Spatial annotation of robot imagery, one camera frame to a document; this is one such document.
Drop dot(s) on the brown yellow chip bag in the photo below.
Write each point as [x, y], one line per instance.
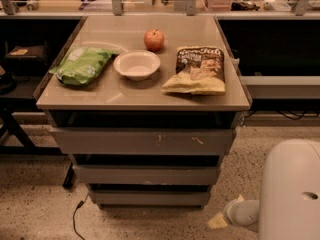
[199, 71]

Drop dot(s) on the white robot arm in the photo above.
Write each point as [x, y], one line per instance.
[289, 203]

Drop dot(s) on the black table frame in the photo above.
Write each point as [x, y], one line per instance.
[11, 126]

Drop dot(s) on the green chip bag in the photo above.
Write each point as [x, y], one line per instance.
[81, 65]

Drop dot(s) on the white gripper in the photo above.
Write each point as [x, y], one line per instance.
[230, 210]

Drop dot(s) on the grey bottom drawer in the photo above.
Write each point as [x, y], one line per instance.
[149, 195]

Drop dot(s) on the grey drawer cabinet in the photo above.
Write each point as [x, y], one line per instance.
[113, 101]

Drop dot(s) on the white bowl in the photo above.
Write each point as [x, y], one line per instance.
[137, 65]

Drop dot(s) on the dark box under bench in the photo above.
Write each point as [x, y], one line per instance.
[24, 53]

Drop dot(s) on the grey middle drawer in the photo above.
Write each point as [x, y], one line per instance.
[143, 175]

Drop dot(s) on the red apple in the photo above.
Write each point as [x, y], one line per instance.
[154, 40]

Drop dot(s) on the grey drawer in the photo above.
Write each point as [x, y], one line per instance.
[143, 175]
[149, 195]
[124, 141]

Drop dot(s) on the grey top drawer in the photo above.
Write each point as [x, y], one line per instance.
[124, 141]

